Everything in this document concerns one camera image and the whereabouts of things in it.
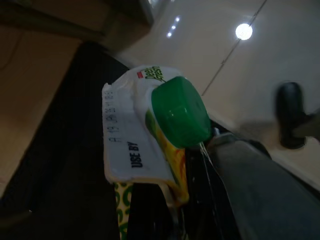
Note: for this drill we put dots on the green yellow juice carton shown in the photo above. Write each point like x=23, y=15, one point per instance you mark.
x=130, y=140

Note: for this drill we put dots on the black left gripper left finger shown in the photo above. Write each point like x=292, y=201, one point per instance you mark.
x=75, y=150

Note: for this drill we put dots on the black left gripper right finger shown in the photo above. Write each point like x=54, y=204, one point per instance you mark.
x=262, y=200

